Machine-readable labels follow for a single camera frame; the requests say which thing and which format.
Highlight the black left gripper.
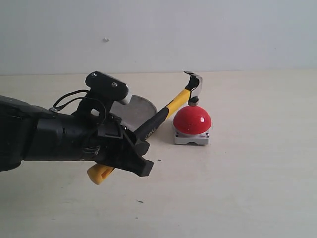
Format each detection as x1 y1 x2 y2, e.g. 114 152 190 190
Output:
61 96 154 177

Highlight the yellow black claw hammer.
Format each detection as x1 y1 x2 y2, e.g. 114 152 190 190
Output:
87 71 203 185

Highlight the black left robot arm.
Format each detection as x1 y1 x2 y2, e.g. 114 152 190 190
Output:
0 96 153 177

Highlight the red dome push button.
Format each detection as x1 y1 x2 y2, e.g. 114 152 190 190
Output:
172 106 213 146

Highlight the round stainless steel plate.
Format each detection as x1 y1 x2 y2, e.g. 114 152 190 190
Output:
110 95 158 131

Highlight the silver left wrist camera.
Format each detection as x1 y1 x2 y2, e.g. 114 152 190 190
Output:
85 71 132 105

